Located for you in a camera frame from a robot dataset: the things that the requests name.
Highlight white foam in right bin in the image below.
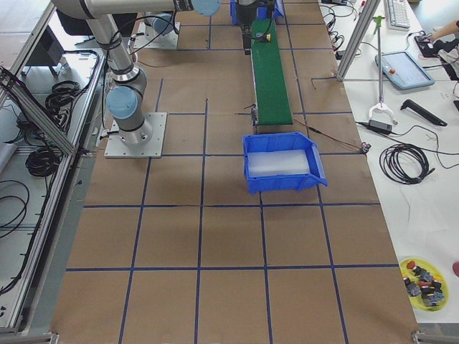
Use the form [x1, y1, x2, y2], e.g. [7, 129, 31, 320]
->
[247, 150, 310, 177]

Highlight red black conveyor wires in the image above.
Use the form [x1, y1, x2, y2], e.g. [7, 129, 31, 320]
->
[243, 103, 372, 154]

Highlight yellow plate of buttons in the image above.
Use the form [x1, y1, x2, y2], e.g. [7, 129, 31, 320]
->
[399, 257, 449, 312]

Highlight white keyboard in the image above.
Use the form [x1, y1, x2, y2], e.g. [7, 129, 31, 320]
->
[383, 0, 411, 31]

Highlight blue teach pendant tablet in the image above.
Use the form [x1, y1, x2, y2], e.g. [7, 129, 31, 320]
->
[374, 51, 435, 90]

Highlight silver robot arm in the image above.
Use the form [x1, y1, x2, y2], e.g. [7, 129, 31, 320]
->
[53, 1, 221, 146]
[143, 11, 179, 39]

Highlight black power adapter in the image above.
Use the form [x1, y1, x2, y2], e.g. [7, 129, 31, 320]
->
[368, 120, 392, 135]

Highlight black angled handle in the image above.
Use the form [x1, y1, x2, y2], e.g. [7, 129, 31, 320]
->
[400, 99, 448, 127]

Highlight long reach grabber tool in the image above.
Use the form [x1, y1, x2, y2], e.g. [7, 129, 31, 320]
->
[368, 16, 398, 125]

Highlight green conveyor belt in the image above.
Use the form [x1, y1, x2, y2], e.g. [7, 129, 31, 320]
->
[251, 19, 293, 126]

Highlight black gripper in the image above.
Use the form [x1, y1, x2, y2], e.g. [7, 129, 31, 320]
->
[236, 0, 259, 54]

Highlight right blue plastic bin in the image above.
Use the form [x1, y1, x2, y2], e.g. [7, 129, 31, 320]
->
[242, 132, 328, 194]

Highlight aluminium frame post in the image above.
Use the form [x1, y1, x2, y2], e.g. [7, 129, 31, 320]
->
[336, 0, 379, 81]

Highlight coiled black cable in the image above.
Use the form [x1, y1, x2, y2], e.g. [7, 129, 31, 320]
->
[379, 143, 436, 186]

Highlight blue plastic bin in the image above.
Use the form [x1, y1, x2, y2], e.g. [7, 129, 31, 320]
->
[242, 132, 328, 194]
[229, 0, 285, 25]

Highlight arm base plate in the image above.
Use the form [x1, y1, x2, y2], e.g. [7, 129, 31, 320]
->
[131, 22, 180, 50]
[104, 113, 167, 158]

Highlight left blue plastic bin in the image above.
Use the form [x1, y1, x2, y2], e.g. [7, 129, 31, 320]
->
[229, 0, 285, 25]

